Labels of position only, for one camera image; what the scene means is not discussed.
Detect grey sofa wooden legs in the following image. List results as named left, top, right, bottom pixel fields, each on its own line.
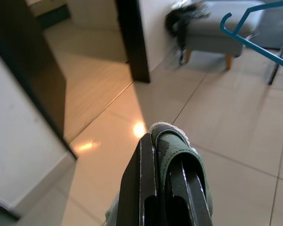
left=179, top=0, right=266, bottom=71

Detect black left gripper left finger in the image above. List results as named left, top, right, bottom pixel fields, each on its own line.
left=117, top=132, right=160, bottom=226

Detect dark wooden door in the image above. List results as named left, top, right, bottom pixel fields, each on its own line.
left=0, top=0, right=78, bottom=161

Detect blue plastic clothes hanger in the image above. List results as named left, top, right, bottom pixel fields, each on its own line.
left=219, top=0, right=283, bottom=73

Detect grey chair black legs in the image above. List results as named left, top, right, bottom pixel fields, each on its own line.
left=257, top=0, right=283, bottom=85

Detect black clothes heap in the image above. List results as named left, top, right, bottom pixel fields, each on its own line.
left=164, top=0, right=212, bottom=65

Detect grey printed shirt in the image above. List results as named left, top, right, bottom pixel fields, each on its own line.
left=103, top=121, right=214, bottom=226

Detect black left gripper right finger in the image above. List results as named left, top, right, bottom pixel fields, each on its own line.
left=159, top=159, right=215, bottom=226

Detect black door frame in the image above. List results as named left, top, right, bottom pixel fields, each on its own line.
left=117, top=0, right=151, bottom=83

